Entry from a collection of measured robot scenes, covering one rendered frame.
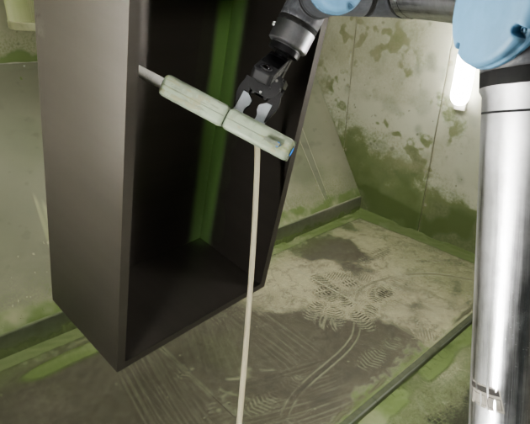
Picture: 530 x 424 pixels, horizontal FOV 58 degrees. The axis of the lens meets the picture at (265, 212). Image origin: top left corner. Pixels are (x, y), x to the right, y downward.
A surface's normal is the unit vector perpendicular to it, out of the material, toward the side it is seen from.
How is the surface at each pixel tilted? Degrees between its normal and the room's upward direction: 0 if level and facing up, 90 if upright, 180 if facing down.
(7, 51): 90
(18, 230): 57
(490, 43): 83
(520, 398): 80
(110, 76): 90
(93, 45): 90
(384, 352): 0
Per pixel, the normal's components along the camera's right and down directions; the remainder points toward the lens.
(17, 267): 0.58, -0.23
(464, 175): -0.74, 0.26
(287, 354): 0.03, -0.91
